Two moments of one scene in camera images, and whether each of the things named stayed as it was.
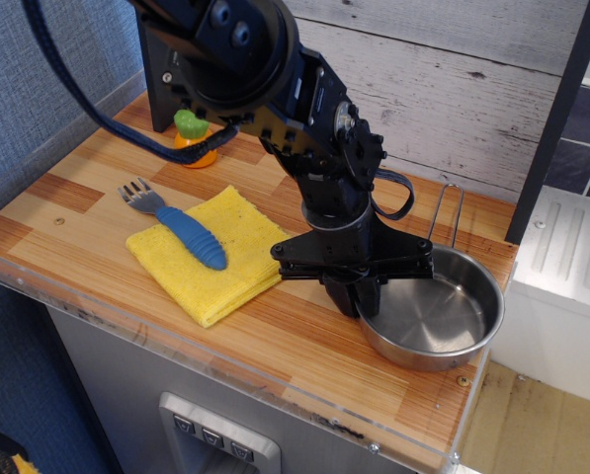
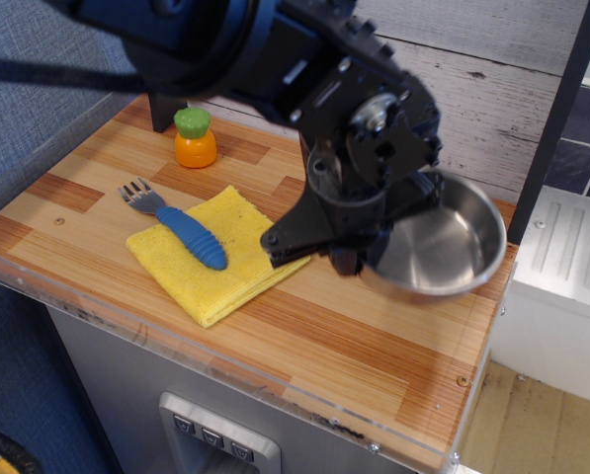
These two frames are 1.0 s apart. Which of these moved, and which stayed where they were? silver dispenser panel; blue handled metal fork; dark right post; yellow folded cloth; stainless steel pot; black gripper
Moved: black gripper; stainless steel pot
Stayed: yellow folded cloth; blue handled metal fork; silver dispenser panel; dark right post
